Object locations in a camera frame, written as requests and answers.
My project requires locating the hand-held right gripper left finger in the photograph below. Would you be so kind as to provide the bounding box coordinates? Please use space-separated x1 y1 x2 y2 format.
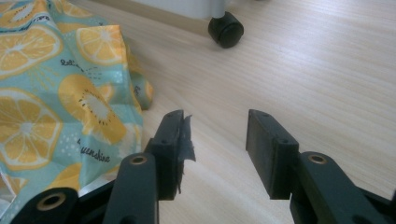
144 108 197 202

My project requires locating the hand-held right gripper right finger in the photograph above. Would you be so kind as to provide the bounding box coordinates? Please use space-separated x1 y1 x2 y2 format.
245 108 301 201

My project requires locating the lemon print fabric bag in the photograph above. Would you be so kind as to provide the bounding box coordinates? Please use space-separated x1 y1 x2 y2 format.
0 0 155 223

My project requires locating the white two-tier cart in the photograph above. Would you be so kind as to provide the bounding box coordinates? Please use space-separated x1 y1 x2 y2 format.
130 0 245 49

